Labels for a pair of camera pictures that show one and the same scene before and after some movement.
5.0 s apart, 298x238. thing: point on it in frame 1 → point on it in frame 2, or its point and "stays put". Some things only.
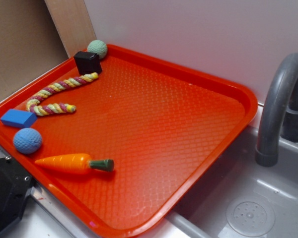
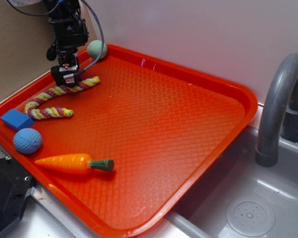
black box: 87,63 → 66,78
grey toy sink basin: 239,198 stays put
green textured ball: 99,47 stays put
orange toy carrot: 76,163 stays put
